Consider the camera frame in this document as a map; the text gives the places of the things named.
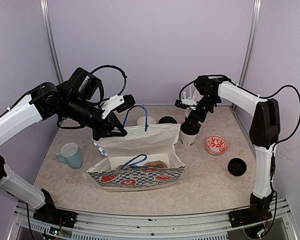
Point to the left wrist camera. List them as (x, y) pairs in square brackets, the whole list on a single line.
[(117, 103)]

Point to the aluminium corner post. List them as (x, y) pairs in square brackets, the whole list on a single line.
[(44, 5), (251, 42)]

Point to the blue checkered paper bag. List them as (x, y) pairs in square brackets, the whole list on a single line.
[(142, 144)]

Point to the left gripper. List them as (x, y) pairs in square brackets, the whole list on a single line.
[(105, 128)]

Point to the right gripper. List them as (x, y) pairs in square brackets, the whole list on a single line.
[(193, 115)]

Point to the brown cardboard cup carrier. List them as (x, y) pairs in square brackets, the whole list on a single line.
[(153, 164)]

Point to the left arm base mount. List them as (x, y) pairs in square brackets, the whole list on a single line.
[(56, 216)]

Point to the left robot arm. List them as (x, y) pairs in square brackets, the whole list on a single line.
[(81, 99)]

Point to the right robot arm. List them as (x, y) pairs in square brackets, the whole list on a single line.
[(264, 136)]

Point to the stack of white paper cups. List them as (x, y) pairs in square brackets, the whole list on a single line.
[(146, 120)]

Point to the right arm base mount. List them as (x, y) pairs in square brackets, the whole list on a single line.
[(245, 216)]

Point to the aluminium front frame rail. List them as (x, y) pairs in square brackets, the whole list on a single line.
[(98, 226)]

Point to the bundle of wrapped white straws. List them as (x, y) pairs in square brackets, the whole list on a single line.
[(192, 94)]

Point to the red floral bowl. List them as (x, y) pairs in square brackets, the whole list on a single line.
[(216, 145)]

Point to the right aluminium corner post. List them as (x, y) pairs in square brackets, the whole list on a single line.
[(251, 42)]

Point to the black coffee cup lid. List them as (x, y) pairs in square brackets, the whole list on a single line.
[(188, 129), (167, 120)]

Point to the blue ceramic mug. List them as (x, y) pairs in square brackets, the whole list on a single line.
[(70, 155)]

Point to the stack of black lids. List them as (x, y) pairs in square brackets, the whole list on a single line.
[(237, 167)]

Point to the left aluminium corner post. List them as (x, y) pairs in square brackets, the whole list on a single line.
[(44, 5)]

